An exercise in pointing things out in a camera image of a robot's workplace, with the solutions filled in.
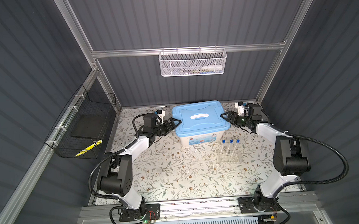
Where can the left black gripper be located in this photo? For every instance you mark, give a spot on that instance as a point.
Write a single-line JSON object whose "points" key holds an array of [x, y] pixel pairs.
{"points": [[171, 126]]}

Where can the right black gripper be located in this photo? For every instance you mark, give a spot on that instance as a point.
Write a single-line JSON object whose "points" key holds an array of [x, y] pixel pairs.
{"points": [[231, 114]]}

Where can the blue capped test tube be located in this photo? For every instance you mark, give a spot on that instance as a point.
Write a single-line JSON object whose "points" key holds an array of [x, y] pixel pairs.
{"points": [[229, 147], [235, 146], [222, 147]]}

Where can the white plastic storage bin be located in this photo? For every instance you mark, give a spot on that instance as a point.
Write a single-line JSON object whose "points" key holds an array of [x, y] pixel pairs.
{"points": [[201, 139]]}

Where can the blue plastic lid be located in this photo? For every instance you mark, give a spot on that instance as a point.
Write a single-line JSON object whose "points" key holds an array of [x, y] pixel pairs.
{"points": [[200, 118]]}

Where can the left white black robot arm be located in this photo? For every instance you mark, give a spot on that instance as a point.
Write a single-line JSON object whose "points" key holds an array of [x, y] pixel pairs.
{"points": [[112, 177]]}

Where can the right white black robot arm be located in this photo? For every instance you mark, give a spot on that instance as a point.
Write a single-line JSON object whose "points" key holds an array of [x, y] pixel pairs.
{"points": [[291, 156]]}

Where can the clear test tube rack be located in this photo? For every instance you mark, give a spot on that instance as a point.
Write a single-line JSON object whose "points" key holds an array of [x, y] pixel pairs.
{"points": [[229, 158]]}

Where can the white bottle in basket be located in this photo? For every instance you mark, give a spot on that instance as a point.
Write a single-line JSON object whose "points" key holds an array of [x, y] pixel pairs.
{"points": [[212, 68]]}

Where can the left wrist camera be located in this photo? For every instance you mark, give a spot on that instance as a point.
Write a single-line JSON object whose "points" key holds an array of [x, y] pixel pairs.
{"points": [[161, 115]]}

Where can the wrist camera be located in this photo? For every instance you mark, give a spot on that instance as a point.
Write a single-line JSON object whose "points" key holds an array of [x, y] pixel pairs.
{"points": [[241, 108], [161, 115]]}

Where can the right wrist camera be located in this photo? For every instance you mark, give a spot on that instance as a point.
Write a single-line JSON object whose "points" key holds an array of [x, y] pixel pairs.
{"points": [[241, 108]]}

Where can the white wire mesh basket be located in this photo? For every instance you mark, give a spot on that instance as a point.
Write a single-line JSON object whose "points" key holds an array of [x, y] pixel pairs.
{"points": [[177, 63]]}

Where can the black wire basket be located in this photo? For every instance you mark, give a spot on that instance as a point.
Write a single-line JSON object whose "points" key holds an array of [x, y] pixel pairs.
{"points": [[85, 127]]}

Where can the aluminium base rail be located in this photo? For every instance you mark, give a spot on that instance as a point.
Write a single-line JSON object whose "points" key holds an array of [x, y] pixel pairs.
{"points": [[200, 208]]}

